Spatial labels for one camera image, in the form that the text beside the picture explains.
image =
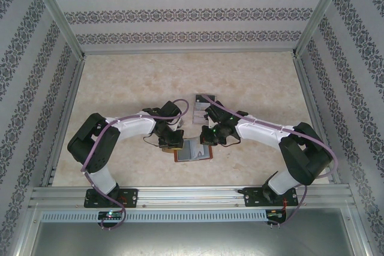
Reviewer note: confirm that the brown leather card holder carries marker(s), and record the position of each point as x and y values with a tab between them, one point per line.
211	156

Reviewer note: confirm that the clear acrylic card stand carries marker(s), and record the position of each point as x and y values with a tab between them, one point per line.
213	109

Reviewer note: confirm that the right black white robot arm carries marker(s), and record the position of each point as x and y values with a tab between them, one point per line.
306	157

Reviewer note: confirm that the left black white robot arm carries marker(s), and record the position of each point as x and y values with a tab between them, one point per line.
93	148

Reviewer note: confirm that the pale picture credit card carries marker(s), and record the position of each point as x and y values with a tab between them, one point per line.
201	152

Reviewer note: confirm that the thin horizontal aluminium bar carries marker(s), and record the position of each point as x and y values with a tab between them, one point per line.
189	52

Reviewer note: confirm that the left small circuit board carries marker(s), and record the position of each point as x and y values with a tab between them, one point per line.
110	215

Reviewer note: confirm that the small circuit board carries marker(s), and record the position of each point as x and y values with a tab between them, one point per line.
276	214
110	215

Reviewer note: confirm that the right small circuit board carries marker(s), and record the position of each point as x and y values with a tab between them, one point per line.
276	214

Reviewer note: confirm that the grey metal panel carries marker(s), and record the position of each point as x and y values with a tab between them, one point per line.
192	241

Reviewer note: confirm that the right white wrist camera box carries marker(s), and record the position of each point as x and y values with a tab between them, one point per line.
211	122

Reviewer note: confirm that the wide aluminium mounting rail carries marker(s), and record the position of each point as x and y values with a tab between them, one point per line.
192	197

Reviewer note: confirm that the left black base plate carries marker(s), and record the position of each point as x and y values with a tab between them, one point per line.
132	197

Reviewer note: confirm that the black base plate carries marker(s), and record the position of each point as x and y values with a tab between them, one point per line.
132	197
252	197

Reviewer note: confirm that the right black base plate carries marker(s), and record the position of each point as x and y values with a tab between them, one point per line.
252	197

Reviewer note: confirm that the right aluminium side rail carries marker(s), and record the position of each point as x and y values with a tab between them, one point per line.
315	103

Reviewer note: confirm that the aluminium side rail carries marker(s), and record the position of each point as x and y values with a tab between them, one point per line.
315	103
64	103

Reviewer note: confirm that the left aluminium side rail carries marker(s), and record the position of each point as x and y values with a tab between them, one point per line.
64	103

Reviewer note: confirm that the right upright aluminium post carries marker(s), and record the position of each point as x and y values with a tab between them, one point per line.
322	13

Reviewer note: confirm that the upright aluminium post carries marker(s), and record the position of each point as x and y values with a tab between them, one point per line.
322	13
57	13

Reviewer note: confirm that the left upright aluminium post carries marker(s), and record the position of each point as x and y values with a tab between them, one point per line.
57	13

